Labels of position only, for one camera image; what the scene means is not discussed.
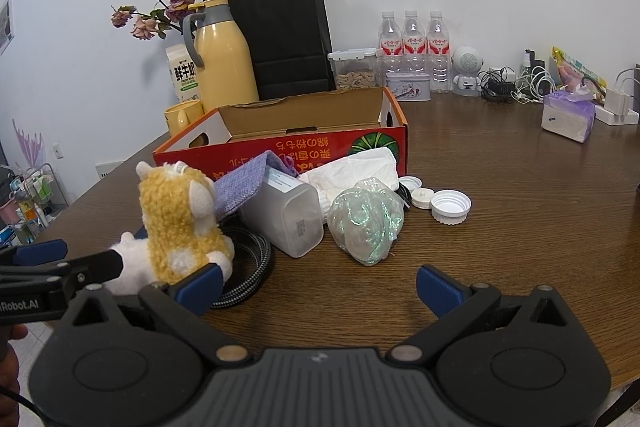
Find braided black grey cable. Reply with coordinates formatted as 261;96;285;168
209;225;277;311

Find yellow white alpaca plush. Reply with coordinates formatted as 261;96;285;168
106;161;234;295

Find large white ribbed lid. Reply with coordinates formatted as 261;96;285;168
431;190;472;225

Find purple fabric pouch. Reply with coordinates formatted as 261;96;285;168
214;150;299;221

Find translucent plastic container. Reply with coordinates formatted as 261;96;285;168
240;167;324;259

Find iridescent green bundle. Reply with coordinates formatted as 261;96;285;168
326;176;405;267

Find white plastic bag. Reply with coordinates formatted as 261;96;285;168
298;147;399;218

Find person's left hand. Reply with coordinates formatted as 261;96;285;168
1;324;28;392

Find yellow ceramic mug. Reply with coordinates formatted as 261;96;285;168
164;100;204;138

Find small white round cap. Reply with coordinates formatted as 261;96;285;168
411;187;435;210

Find white milk carton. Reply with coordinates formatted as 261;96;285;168
165;44;200;102

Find yellow thermos jug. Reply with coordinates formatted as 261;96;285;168
182;0;259;113

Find purple tissue pack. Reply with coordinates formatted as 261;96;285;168
541;88;596;143

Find white power adapter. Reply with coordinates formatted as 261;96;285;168
596;65;639;127

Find red cardboard box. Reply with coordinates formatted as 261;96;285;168
153;87;408;180

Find colourful snack packet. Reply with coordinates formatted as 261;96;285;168
551;46;606;103

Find small white tin box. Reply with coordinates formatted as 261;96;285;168
385;72;431;102

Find white robot toy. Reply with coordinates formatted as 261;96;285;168
451;46;484;98

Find water bottle right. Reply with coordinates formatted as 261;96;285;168
426;11;450;93

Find water bottle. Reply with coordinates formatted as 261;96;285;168
402;10;426;74
426;11;450;93
378;11;402;76

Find black paper bag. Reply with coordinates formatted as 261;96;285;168
229;0;335;101

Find water bottle middle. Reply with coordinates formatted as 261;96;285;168
402;10;426;74

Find clear nut storage container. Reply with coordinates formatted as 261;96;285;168
328;48;381;90

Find water bottle left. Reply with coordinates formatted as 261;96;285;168
378;11;402;76

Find wire storage rack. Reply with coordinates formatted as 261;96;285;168
1;162;68;247

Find tangle of charger cables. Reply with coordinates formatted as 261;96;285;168
479;48;557;104

